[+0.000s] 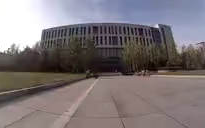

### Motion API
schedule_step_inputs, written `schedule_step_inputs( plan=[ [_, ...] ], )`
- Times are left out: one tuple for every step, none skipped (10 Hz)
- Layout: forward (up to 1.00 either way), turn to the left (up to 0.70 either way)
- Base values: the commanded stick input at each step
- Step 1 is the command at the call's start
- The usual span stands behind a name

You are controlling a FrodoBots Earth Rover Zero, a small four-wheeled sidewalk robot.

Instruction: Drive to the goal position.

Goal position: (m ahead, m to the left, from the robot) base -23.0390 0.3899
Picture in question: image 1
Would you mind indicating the vehicle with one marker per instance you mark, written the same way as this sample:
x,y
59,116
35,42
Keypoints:
x,y
140,72
89,74

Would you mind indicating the row of trees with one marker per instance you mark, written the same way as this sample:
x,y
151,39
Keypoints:
x,y
76,55

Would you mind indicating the large curved grey building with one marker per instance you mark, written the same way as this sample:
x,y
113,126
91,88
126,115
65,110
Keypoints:
x,y
106,33

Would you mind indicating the grey stone slab plaza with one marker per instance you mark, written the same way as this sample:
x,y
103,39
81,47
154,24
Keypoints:
x,y
133,106

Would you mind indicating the grey stone kerb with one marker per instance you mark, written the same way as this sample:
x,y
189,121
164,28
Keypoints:
x,y
30,89

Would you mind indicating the pale stone kerb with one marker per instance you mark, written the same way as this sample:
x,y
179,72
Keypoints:
x,y
183,76

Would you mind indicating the grass lawn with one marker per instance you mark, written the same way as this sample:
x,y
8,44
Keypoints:
x,y
20,80

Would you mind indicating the narrow grass strip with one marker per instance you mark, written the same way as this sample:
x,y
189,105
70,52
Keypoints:
x,y
190,72

